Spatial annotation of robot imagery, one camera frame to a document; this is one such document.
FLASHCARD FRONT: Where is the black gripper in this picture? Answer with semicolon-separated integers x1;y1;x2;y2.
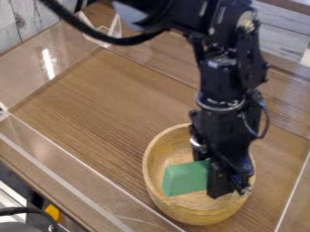
187;102;264;199

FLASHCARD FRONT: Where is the green rectangular block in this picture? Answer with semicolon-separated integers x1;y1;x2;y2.
161;160;209;197

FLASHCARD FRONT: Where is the brown wooden bowl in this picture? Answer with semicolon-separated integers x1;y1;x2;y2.
141;123;249;226

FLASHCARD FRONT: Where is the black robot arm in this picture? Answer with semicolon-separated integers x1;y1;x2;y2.
112;0;270;198

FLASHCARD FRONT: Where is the yellow tag on equipment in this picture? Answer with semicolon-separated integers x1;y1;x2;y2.
45;204;61;222

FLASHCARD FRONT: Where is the clear acrylic enclosure wall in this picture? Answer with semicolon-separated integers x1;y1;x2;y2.
0;102;185;232

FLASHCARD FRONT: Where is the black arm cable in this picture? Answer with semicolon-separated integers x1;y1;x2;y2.
37;0;171;47

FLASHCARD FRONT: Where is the clear acrylic corner bracket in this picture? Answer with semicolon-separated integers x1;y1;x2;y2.
77;12;123;49

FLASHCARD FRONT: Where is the black cable bottom left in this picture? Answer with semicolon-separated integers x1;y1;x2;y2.
0;206;58;232

